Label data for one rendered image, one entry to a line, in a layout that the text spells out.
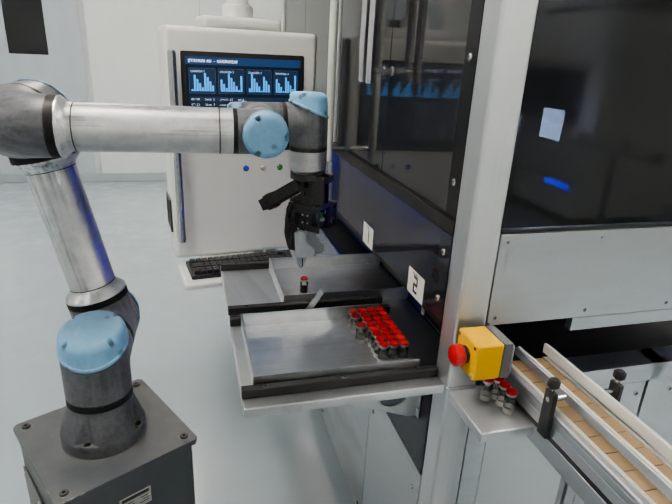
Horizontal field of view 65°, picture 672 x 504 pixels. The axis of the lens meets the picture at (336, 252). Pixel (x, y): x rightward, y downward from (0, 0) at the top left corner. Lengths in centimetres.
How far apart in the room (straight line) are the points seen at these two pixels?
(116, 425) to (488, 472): 79
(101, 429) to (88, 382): 10
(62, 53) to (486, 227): 581
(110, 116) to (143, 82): 549
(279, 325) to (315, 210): 35
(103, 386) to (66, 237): 28
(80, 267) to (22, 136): 30
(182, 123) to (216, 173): 96
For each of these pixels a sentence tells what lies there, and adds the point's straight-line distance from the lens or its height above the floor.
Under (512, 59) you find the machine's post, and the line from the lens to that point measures 94.
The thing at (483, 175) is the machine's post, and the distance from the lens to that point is 95.
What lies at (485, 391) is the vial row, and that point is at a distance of 109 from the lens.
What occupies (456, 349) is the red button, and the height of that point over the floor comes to 101.
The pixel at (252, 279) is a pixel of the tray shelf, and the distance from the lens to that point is 153.
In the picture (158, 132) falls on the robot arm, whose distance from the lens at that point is 89.
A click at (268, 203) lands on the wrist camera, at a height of 119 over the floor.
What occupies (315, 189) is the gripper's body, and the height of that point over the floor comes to 124.
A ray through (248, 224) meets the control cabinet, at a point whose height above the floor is 91.
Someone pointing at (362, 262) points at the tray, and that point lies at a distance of 166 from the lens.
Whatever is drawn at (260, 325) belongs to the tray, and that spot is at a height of 88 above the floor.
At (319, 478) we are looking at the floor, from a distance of 216.
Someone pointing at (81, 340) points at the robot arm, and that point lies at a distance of 102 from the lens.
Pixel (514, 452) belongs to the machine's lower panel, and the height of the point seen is 68.
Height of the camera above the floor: 150
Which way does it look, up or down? 21 degrees down
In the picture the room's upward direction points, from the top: 3 degrees clockwise
